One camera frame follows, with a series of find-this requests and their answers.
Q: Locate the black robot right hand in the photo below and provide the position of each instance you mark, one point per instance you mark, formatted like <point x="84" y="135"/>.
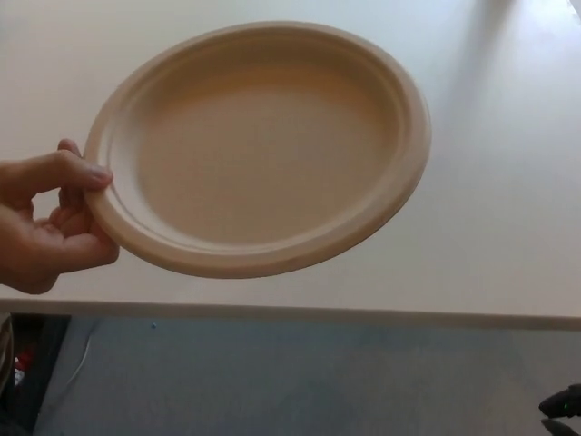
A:
<point x="567" y="409"/>

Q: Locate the red and white item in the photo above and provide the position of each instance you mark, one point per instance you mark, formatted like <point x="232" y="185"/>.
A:
<point x="23" y="363"/>

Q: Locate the beige round paper plate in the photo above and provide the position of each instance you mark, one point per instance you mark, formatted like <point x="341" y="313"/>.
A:
<point x="272" y="154"/>

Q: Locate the person's bare hand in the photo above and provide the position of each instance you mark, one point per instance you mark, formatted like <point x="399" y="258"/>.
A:
<point x="32" y="236"/>

